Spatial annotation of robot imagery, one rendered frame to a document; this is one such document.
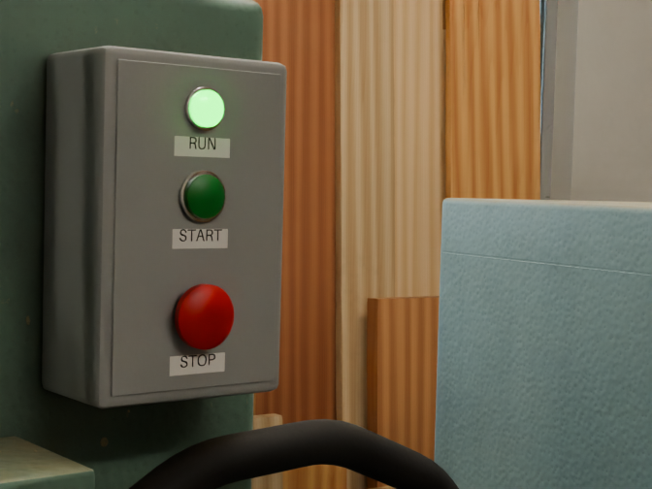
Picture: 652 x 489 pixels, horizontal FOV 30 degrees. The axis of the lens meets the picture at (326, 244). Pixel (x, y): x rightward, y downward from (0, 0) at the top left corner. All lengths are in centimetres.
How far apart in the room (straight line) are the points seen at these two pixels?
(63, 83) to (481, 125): 184
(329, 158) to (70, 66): 166
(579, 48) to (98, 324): 225
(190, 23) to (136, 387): 19
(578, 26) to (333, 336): 94
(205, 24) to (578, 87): 212
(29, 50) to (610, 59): 228
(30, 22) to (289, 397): 164
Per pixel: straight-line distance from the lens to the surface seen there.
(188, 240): 56
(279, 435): 63
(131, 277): 55
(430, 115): 234
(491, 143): 238
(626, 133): 282
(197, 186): 55
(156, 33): 62
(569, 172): 271
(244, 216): 58
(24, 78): 59
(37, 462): 54
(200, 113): 55
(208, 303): 55
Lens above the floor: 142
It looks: 3 degrees down
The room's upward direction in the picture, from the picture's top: 2 degrees clockwise
